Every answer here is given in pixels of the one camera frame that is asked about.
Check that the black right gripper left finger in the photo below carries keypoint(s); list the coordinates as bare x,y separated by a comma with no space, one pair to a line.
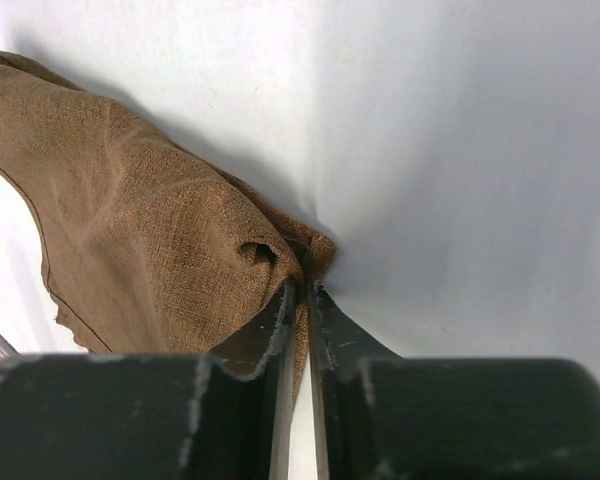
224,414

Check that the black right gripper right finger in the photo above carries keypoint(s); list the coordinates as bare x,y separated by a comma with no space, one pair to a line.
382,416

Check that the brown cloth napkin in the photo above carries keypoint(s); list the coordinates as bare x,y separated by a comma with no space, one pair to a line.
146,248

